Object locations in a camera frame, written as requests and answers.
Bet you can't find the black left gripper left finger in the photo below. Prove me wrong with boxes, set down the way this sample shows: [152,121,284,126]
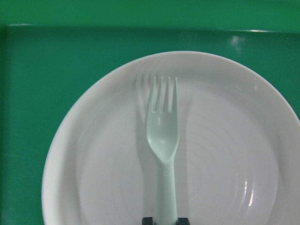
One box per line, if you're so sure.
[142,217,155,225]

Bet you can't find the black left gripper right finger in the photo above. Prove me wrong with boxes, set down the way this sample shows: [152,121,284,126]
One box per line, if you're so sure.
[176,217,189,225]

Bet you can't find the pale green plastic fork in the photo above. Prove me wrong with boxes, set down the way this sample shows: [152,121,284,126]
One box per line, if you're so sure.
[146,77,179,225]

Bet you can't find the white round plate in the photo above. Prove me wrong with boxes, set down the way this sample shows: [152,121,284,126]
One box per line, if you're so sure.
[42,52,300,225]

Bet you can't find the green plastic tray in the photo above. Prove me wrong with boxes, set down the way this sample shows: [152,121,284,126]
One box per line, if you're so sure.
[0,0,300,225]

